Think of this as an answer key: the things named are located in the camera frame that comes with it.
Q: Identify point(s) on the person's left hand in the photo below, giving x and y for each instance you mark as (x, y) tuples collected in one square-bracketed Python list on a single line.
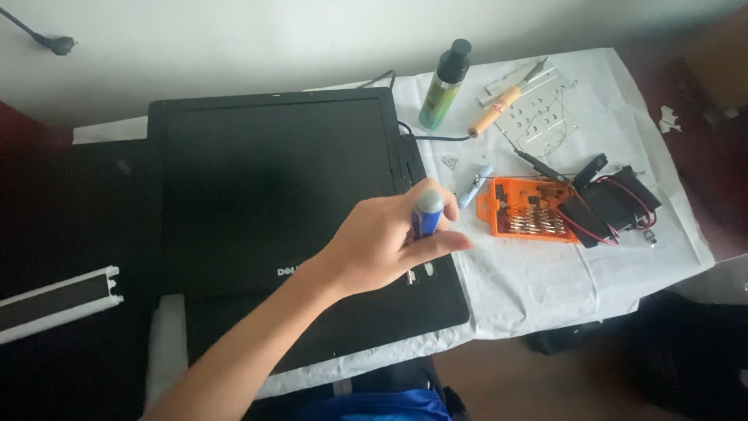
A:
[(374, 245)]

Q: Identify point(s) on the blue grey-capped screwdriver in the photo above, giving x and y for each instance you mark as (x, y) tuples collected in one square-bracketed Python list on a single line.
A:
[(428, 219)]

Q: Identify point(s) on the small clear triangular pick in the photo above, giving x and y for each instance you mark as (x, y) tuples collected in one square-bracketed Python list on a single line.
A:
[(449, 163)]

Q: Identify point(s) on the light blue tweezers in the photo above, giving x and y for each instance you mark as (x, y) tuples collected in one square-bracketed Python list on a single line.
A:
[(474, 186)]

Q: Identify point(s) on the black laptop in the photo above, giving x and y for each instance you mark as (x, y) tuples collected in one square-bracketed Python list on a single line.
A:
[(263, 175)]

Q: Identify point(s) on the orange screwdriver bit case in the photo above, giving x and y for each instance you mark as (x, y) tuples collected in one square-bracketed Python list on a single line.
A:
[(508, 202)]

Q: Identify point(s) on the white table cover sheet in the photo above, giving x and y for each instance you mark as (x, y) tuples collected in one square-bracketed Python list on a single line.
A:
[(526, 280)]

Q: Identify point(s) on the person's blue shirt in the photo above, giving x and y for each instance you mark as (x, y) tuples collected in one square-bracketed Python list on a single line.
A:
[(380, 406)]

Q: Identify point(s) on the green black-capped spray bottle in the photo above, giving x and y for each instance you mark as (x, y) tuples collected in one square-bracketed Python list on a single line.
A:
[(444, 87)]

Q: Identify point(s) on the black probe pen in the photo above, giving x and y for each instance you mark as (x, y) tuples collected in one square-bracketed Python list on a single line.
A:
[(540, 166)]

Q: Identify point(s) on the perforated metal plate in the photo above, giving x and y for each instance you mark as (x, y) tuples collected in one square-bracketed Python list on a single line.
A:
[(543, 111)]

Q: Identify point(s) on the black clip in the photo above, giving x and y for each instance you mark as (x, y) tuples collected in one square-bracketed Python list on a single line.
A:
[(590, 169)]

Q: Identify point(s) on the black battery holder box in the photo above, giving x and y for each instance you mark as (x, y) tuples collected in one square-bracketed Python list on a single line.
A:
[(613, 204)]

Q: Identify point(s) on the black bag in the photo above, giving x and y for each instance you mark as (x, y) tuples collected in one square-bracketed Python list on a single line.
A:
[(660, 351)]

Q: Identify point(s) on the white paper scrap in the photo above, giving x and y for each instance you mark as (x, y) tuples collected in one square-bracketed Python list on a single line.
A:
[(669, 120)]

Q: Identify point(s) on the white plastic channel profile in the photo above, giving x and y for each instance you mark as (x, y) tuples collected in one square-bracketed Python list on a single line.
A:
[(52, 301)]

